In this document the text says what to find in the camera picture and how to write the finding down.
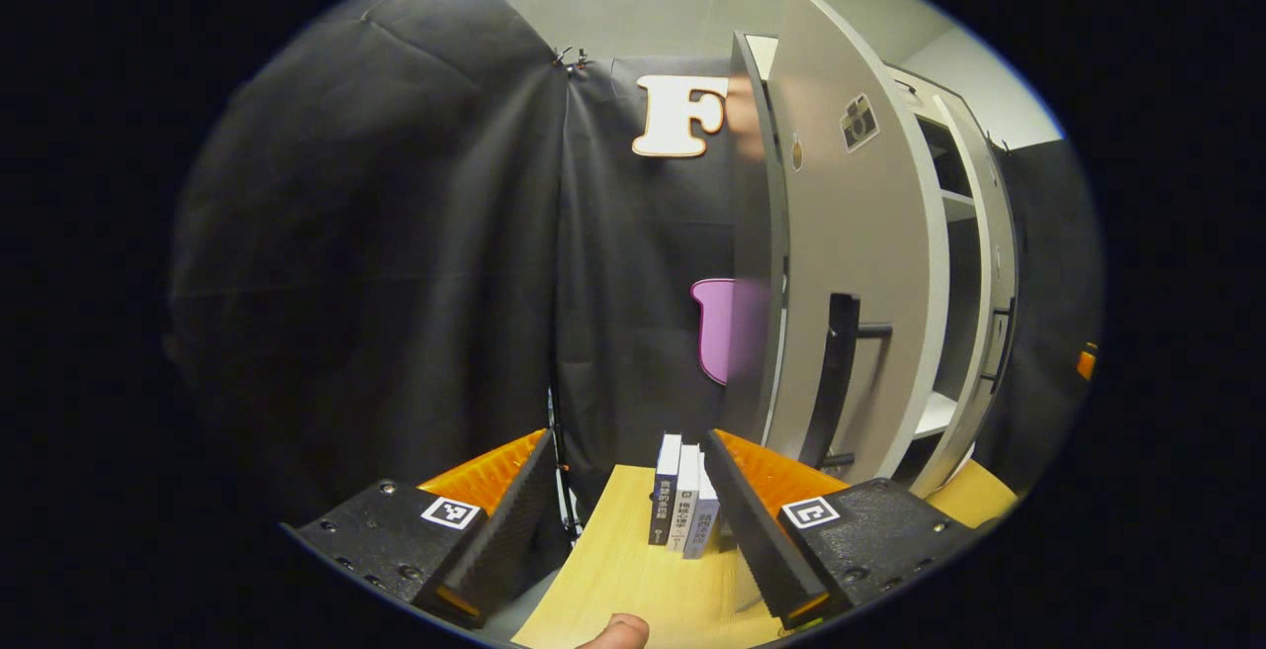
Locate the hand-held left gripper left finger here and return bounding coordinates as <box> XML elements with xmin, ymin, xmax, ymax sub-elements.
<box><xmin>280</xmin><ymin>428</ymin><xmax>558</xmax><ymax>630</ymax></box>

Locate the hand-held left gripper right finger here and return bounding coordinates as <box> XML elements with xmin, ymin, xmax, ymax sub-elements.
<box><xmin>702</xmin><ymin>428</ymin><xmax>980</xmax><ymax>630</ymax></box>

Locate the grey cabinet door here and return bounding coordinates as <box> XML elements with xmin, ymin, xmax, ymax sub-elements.
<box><xmin>765</xmin><ymin>0</ymin><xmax>952</xmax><ymax>480</ymax></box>
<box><xmin>908</xmin><ymin>93</ymin><xmax>1022</xmax><ymax>500</ymax></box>

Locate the grey cabinet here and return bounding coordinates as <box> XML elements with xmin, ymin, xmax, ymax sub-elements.
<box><xmin>727</xmin><ymin>31</ymin><xmax>995</xmax><ymax>497</ymax></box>

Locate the grey spine book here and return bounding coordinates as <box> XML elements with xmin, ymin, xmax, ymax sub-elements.
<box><xmin>682</xmin><ymin>451</ymin><xmax>722</xmax><ymax>561</ymax></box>

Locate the white spine book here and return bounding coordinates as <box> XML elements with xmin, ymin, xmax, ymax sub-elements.
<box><xmin>667</xmin><ymin>443</ymin><xmax>702</xmax><ymax>554</ymax></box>

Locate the thin cable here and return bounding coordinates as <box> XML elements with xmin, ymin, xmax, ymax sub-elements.
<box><xmin>546</xmin><ymin>387</ymin><xmax>585</xmax><ymax>543</ymax></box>

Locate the black door handle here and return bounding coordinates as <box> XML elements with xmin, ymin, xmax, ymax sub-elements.
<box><xmin>984</xmin><ymin>301</ymin><xmax>1017</xmax><ymax>395</ymax></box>
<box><xmin>797</xmin><ymin>293</ymin><xmax>894</xmax><ymax>472</ymax></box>

